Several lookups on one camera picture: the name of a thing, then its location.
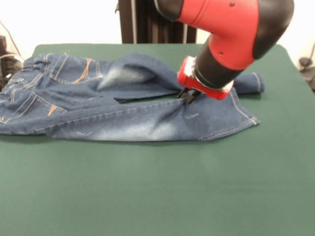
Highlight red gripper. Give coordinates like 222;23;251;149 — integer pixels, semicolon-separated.
176;55;234;105

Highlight blue denim jeans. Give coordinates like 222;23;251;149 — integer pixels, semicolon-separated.
0;53;266;143

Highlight dark green table cloth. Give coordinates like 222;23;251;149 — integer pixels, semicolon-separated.
0;43;315;236

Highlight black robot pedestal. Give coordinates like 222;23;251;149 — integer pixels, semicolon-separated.
115;0;197;44

